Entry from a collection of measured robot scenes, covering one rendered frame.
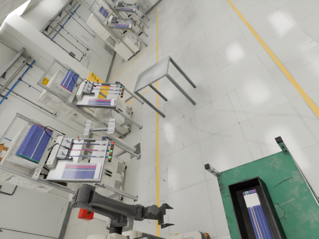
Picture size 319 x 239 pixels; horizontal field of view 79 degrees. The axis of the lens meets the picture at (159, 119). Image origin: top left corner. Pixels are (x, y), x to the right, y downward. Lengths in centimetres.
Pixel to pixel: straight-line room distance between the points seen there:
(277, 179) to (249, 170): 15
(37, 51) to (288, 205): 569
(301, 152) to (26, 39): 568
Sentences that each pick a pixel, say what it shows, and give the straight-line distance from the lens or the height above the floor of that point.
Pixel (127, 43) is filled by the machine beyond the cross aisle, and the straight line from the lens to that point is 693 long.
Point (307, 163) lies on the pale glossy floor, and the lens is 230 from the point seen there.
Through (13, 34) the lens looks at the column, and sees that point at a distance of 593.
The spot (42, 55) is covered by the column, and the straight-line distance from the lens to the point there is 590.
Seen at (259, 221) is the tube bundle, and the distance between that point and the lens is 118.
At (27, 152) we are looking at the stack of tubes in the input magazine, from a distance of 304.
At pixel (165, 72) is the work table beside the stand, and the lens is 292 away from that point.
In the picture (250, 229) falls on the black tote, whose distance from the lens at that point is 123.
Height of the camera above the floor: 211
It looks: 35 degrees down
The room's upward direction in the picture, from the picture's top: 51 degrees counter-clockwise
